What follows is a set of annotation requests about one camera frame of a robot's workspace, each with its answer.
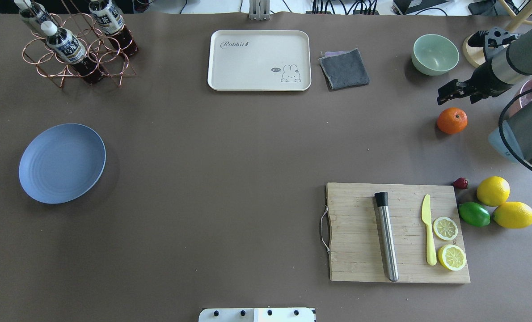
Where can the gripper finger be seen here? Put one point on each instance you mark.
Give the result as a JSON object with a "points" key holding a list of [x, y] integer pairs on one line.
{"points": [[445, 97], [451, 86]]}

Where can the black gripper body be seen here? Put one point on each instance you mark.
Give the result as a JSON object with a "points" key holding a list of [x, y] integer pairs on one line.
{"points": [[483, 77]]}

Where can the orange fruit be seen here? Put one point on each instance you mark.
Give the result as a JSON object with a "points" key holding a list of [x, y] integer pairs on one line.
{"points": [[452, 120]]}

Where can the blue round plate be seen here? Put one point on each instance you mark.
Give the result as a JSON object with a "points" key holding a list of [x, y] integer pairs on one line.
{"points": [[62, 163]]}

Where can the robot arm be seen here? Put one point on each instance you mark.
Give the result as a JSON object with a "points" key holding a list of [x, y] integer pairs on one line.
{"points": [[508, 60]]}

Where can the wooden stand round base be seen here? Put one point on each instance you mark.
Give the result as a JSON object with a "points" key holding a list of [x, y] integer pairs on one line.
{"points": [[476, 51]]}

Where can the green bowl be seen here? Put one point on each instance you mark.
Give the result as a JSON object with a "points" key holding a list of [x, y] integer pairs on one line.
{"points": [[434, 55]]}

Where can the pink bowl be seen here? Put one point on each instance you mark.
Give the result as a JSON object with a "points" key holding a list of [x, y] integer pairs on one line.
{"points": [[522, 101]]}

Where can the red strawberry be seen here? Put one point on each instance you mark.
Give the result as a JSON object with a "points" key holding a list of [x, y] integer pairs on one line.
{"points": [[461, 183]]}

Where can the yellow lemon round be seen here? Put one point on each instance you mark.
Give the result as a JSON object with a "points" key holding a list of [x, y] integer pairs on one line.
{"points": [[493, 191]]}

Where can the grey folded cloth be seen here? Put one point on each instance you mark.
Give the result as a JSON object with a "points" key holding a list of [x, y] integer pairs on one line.
{"points": [[344, 69]]}

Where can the steel muddler black tip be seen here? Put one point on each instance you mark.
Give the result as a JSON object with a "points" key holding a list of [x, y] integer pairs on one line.
{"points": [[389, 253]]}

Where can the green lime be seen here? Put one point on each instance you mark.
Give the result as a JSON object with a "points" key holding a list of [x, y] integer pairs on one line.
{"points": [[474, 214]]}

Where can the lemon slice upper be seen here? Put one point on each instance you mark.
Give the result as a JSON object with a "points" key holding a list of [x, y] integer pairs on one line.
{"points": [[445, 228]]}

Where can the yellow lemon oval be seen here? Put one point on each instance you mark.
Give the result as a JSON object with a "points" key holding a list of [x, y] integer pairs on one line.
{"points": [[513, 215]]}

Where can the lemon half lower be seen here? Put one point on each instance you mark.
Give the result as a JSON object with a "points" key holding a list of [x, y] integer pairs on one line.
{"points": [[452, 257]]}

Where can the yellow plastic knife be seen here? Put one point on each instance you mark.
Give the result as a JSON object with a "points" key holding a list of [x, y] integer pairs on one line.
{"points": [[427, 220]]}

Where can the bamboo cutting board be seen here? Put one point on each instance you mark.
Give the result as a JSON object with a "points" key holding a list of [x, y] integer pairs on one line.
{"points": [[355, 244]]}

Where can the cream rabbit tray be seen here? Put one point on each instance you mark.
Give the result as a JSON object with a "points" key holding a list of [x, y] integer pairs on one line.
{"points": [[254, 60]]}

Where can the dark drink bottle right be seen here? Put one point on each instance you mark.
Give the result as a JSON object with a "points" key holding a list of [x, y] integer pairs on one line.
{"points": [[112, 24]]}

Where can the dark drink bottle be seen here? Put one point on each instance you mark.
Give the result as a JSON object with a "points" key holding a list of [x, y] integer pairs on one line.
{"points": [[112, 24], [70, 50], [33, 15]]}

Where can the dark drink bottle front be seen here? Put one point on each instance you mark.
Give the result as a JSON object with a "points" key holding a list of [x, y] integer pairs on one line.
{"points": [[70, 50]]}

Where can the dark drink bottle left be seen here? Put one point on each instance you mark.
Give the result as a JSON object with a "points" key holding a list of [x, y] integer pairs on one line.
{"points": [[33, 15]]}

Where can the aluminium frame post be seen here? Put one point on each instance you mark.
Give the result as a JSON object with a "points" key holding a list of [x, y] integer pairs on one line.
{"points": [[259, 10]]}

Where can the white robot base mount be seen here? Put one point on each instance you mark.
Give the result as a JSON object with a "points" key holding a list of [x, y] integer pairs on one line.
{"points": [[268, 314]]}

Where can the copper wire bottle rack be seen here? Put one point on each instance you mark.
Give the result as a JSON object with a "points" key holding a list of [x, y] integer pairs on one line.
{"points": [[81, 23]]}

